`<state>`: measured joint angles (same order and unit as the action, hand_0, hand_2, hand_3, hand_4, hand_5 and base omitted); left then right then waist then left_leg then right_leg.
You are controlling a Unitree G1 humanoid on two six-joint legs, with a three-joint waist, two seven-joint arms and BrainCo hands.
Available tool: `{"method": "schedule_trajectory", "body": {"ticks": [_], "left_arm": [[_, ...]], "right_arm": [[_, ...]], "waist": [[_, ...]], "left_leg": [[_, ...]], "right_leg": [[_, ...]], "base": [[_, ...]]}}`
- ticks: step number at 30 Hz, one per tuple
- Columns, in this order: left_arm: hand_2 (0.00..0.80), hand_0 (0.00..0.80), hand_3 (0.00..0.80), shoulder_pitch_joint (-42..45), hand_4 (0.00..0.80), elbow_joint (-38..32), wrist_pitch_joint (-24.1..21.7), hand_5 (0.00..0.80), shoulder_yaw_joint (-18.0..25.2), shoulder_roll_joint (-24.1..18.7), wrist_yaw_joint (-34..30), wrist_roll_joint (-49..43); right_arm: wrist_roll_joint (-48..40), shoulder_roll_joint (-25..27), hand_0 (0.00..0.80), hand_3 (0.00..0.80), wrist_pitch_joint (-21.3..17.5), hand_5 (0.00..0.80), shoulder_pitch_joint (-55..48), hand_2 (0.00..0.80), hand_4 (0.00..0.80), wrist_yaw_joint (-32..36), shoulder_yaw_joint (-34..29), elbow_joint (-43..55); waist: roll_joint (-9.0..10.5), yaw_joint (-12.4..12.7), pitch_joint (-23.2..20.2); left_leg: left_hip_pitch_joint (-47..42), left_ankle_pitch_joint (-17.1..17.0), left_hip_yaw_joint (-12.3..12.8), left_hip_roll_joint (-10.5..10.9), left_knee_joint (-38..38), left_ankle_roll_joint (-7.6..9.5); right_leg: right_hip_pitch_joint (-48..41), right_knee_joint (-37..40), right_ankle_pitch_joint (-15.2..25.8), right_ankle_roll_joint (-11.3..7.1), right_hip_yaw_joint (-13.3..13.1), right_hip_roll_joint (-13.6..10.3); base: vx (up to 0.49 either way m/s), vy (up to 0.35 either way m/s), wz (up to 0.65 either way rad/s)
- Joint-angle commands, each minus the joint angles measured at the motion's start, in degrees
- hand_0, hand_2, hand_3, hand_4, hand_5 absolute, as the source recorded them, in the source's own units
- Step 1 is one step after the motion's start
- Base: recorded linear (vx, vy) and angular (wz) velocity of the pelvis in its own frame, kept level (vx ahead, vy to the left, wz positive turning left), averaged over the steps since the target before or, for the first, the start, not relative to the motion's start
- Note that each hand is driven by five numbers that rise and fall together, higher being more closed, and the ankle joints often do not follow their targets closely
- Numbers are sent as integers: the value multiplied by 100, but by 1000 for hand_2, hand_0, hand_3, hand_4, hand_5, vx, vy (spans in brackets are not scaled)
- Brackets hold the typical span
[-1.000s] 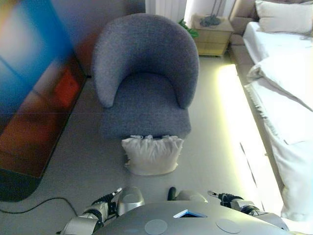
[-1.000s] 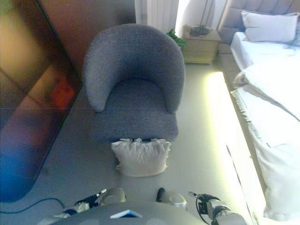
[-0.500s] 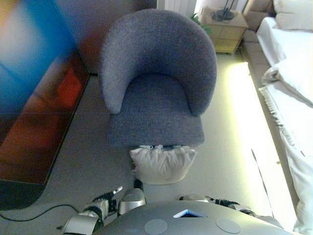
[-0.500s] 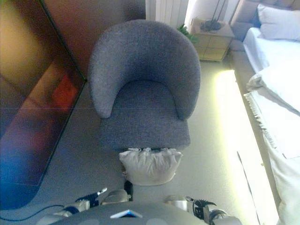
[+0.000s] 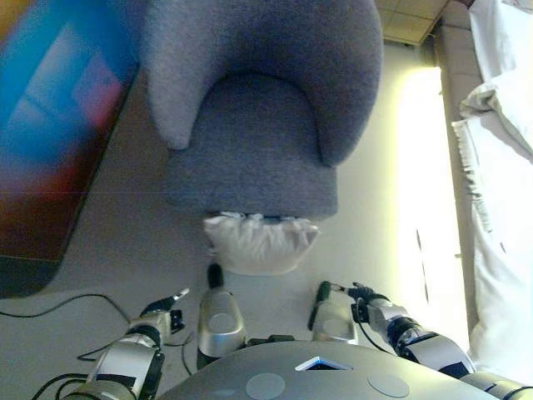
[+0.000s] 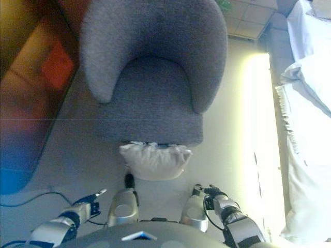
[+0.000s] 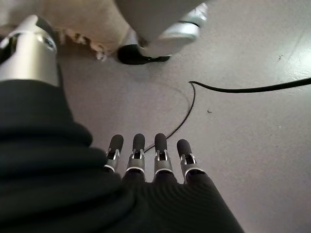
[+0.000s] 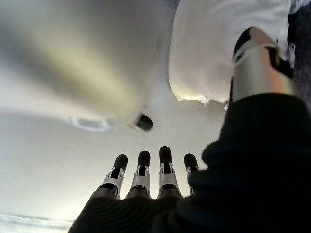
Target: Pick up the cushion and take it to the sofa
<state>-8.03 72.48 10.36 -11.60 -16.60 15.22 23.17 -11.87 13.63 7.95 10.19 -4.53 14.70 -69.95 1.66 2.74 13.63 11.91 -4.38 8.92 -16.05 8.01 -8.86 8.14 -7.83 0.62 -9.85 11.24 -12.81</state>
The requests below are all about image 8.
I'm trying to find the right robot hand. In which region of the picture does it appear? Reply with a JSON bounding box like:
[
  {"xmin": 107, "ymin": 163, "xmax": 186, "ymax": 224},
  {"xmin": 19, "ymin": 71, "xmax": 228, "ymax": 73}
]
[{"xmin": 68, "ymin": 26, "xmax": 311, "ymax": 233}]

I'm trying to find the white fringed square cushion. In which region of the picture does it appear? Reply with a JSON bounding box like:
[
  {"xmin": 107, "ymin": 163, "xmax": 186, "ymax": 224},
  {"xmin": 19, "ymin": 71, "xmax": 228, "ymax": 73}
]
[{"xmin": 168, "ymin": 0, "xmax": 296, "ymax": 105}]

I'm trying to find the grey fabric tub armchair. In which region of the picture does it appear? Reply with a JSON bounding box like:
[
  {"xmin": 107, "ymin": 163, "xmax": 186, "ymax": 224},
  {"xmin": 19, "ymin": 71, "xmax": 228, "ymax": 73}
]
[{"xmin": 286, "ymin": 0, "xmax": 311, "ymax": 85}]

